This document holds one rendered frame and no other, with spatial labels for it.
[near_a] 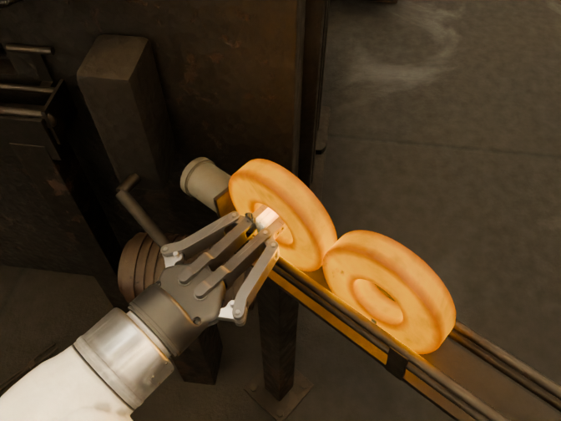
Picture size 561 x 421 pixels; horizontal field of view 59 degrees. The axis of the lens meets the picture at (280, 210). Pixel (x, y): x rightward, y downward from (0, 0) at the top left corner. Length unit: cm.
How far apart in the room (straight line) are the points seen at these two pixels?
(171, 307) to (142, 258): 32
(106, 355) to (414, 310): 30
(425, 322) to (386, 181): 112
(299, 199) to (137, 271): 37
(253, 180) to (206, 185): 14
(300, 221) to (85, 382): 26
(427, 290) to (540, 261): 110
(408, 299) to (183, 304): 23
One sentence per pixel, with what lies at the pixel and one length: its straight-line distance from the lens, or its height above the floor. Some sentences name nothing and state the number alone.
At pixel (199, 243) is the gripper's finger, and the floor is 74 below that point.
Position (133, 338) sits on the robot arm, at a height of 77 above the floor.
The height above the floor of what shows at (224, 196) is 72.
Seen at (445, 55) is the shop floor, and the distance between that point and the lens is 214.
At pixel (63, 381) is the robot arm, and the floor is 77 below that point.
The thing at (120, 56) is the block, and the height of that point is 80.
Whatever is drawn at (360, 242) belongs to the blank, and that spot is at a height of 79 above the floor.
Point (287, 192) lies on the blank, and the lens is 53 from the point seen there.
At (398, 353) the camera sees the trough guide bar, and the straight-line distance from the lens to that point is 56.
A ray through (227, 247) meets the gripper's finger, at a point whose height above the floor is 74.
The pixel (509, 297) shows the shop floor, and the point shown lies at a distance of 148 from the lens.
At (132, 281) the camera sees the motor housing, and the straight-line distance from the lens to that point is 82.
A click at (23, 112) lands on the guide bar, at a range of 83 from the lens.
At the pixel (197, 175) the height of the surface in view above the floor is 69.
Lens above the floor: 121
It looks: 54 degrees down
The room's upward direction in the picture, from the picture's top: straight up
